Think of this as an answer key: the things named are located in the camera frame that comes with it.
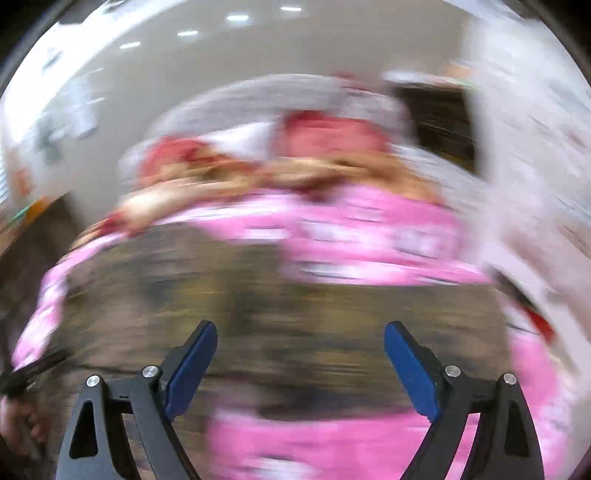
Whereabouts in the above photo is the red pillow left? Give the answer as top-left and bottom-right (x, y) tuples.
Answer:
(137, 136), (215, 187)

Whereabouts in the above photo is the red pillow right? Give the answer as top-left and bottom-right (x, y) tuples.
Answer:
(273, 110), (389, 158)

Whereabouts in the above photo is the dark wooden nightstand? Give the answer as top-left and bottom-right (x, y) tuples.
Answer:
(393, 84), (478, 175)

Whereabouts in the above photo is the pink penguin quilt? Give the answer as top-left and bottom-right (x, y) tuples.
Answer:
(12, 186), (567, 479)

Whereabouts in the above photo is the white small pillow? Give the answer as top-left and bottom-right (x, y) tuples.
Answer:
(199, 121), (276, 161)

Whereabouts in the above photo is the left hand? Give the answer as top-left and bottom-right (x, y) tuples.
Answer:
(1, 397), (47, 460)

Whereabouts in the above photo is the dark wooden desk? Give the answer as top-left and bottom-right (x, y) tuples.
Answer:
(1, 193), (82, 328)

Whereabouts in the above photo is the brown floral patterned garment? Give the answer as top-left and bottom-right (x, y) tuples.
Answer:
(47, 225), (512, 476)

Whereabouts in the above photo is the grey floral headboard pillow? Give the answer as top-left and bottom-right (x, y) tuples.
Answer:
(146, 74), (414, 143)

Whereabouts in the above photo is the red pillow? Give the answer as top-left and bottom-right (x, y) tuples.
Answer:
(273, 110), (389, 158)
(137, 136), (215, 187)

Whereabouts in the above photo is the red gold blanket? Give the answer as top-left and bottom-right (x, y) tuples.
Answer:
(70, 152), (443, 250)

